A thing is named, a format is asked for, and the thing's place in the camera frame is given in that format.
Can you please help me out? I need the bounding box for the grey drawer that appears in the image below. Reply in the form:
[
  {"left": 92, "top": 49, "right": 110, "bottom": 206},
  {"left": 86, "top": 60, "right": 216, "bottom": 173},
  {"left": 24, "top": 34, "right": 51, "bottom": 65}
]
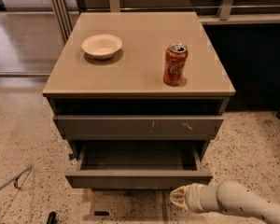
[
  {"left": 53, "top": 115, "right": 223, "bottom": 140},
  {"left": 65, "top": 141, "right": 213, "bottom": 189}
]

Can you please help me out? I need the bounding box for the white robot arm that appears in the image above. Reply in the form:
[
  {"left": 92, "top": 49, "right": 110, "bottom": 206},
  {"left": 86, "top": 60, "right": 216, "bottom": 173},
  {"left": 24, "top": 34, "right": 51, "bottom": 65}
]
[{"left": 170, "top": 181, "right": 280, "bottom": 224}]

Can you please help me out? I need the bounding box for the grey drawer cabinet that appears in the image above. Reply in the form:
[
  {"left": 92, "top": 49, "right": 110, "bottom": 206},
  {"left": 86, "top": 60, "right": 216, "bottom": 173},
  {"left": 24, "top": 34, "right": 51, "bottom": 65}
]
[{"left": 42, "top": 11, "right": 237, "bottom": 192}]

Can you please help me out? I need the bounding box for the grey top drawer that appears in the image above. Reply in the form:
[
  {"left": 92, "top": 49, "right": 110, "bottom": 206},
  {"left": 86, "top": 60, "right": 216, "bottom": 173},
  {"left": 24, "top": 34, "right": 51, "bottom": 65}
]
[{"left": 53, "top": 115, "right": 223, "bottom": 140}]

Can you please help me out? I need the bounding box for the black caster wheel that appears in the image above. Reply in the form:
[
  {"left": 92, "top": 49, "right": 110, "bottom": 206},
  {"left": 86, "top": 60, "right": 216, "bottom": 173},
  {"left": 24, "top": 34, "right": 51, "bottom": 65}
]
[{"left": 47, "top": 211, "right": 56, "bottom": 224}]

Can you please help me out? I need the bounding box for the orange soda can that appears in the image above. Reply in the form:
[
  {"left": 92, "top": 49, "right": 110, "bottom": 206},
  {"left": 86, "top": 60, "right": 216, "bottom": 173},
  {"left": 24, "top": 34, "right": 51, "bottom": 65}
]
[{"left": 163, "top": 42, "right": 189, "bottom": 86}]

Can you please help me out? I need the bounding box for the grey metal rod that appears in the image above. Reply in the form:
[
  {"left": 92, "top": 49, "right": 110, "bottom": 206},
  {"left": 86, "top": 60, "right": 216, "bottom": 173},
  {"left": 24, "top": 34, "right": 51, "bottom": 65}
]
[{"left": 0, "top": 165, "right": 33, "bottom": 190}]

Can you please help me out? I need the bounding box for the white paper bowl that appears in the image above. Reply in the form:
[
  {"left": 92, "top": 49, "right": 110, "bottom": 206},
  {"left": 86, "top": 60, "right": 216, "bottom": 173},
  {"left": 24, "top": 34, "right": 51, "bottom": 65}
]
[{"left": 81, "top": 35, "right": 122, "bottom": 60}]

